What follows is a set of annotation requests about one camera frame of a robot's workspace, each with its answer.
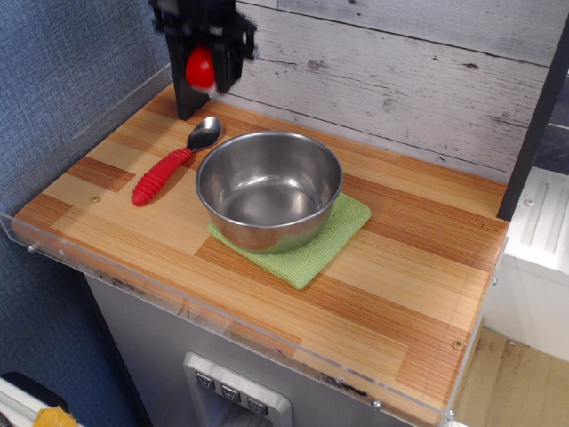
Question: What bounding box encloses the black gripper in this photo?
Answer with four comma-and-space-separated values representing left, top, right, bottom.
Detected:
148, 1, 257, 93

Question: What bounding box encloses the clear acrylic table guard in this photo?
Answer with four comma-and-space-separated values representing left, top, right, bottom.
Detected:
1, 87, 508, 426

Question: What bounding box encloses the silver dispenser panel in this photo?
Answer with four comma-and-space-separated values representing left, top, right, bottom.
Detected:
183, 351, 293, 426

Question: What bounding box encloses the dark right frame post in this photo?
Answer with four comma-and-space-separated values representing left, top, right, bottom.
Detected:
497, 17, 568, 222

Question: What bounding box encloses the grey toy fridge cabinet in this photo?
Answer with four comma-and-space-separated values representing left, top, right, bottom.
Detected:
84, 273, 428, 427

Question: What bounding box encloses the white side cabinet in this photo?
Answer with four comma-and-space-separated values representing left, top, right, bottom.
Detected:
483, 167, 568, 360

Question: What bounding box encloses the red handled metal spoon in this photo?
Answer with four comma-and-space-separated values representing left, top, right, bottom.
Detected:
132, 117, 222, 206

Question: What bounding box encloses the stainless steel bowl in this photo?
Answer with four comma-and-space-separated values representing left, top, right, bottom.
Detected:
196, 131, 343, 254

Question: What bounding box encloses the red toy hotdog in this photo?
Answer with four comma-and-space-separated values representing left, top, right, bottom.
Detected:
185, 45, 217, 93

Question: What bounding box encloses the green cloth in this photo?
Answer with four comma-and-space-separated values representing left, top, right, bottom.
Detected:
207, 193, 372, 290

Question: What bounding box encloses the yellow object at corner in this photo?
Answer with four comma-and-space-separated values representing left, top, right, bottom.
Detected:
33, 407, 79, 427

